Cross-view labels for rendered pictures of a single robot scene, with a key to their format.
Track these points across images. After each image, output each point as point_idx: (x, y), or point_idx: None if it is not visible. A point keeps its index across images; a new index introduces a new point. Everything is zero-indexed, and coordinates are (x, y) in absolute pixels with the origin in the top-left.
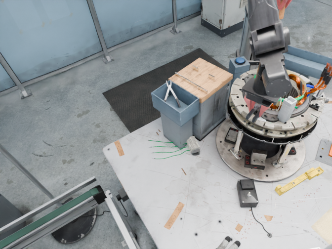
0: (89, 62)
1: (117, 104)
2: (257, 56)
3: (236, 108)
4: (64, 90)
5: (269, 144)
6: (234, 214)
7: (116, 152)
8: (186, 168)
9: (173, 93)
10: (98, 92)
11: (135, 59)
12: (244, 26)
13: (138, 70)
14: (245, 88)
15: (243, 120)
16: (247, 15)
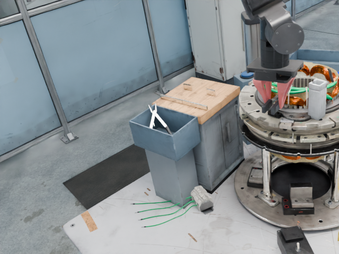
0: (43, 144)
1: (87, 195)
2: (254, 13)
3: (249, 116)
4: (5, 186)
5: (315, 181)
6: None
7: (84, 228)
8: (194, 232)
9: (161, 120)
10: (56, 182)
11: (109, 132)
12: (245, 39)
13: (114, 146)
14: (250, 66)
15: (264, 131)
16: (245, 20)
